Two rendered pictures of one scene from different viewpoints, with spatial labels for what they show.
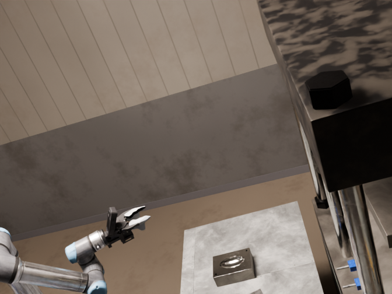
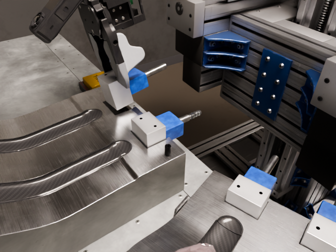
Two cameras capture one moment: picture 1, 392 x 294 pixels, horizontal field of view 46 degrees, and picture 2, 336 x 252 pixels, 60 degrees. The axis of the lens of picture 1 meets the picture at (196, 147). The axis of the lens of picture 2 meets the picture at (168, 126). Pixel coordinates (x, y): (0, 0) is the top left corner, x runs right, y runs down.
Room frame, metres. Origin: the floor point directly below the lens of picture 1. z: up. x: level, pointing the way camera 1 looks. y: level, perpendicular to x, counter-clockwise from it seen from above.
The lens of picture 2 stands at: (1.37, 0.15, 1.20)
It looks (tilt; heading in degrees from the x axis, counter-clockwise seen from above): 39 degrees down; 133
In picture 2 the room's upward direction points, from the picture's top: straight up
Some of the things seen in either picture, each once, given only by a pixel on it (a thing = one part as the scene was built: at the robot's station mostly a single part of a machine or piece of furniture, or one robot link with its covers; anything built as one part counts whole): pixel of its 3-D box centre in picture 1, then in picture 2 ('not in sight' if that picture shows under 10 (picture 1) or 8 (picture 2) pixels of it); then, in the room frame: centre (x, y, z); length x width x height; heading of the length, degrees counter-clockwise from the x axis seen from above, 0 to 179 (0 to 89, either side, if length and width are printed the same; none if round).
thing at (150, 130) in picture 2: not in sight; (171, 124); (1.11, 0.45, 0.89); 0.13 x 0.05 x 0.05; 78
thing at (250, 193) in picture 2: not in sight; (259, 181); (1.28, 0.47, 0.86); 0.13 x 0.05 x 0.05; 95
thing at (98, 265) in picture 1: (92, 269); not in sight; (1.54, 0.59, 1.34); 0.11 x 0.08 x 0.11; 11
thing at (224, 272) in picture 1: (233, 266); not in sight; (1.79, 0.05, 0.84); 0.20 x 0.15 x 0.07; 78
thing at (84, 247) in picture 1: (80, 250); not in sight; (1.56, 0.59, 1.43); 0.11 x 0.08 x 0.09; 101
